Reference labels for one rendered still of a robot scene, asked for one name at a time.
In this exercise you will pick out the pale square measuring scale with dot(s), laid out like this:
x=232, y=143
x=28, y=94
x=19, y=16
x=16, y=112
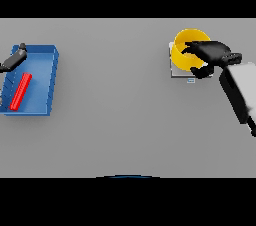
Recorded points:
x=173, y=71

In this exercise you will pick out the yellow bowl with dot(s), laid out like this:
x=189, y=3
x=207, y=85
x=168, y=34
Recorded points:
x=182, y=56

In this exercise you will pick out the red beaker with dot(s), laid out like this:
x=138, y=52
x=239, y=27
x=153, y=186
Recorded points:
x=20, y=91

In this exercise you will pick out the blue tray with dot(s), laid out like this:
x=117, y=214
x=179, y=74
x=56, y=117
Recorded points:
x=36, y=80

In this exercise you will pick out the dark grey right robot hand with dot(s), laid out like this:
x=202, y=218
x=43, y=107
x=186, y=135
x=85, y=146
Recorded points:
x=210, y=52

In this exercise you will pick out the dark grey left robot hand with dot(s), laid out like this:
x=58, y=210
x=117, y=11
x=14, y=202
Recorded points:
x=15, y=59

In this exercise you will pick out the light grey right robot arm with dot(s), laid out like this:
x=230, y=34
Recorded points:
x=240, y=86

